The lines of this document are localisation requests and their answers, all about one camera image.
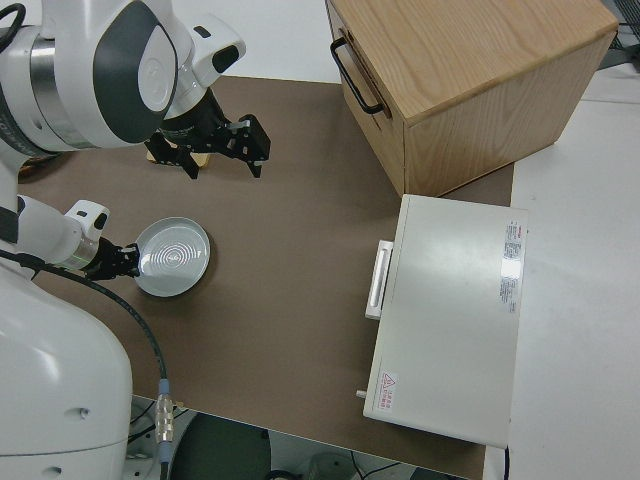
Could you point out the wooden mug tree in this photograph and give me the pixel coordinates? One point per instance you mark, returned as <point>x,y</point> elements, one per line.
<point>203,160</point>

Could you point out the oven text label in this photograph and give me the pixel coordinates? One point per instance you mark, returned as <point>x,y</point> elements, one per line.
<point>511,270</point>

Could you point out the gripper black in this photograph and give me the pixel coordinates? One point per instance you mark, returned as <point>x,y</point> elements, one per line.
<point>220,141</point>
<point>105,260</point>

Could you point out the brown wicker basket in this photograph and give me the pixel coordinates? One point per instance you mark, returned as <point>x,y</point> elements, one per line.
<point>37,163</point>

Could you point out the gray plate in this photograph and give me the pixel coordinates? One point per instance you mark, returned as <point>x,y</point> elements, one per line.
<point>175,257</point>

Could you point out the dark round stand base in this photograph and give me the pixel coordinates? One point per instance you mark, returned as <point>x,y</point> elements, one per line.
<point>220,450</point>

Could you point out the red triangle warning sticker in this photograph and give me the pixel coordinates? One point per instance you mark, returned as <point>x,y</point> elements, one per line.
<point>388,390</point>

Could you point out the wooden cabinet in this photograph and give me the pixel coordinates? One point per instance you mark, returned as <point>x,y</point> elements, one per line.
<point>475,75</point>

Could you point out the white toaster oven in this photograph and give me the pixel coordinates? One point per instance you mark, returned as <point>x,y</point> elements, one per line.
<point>450,320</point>

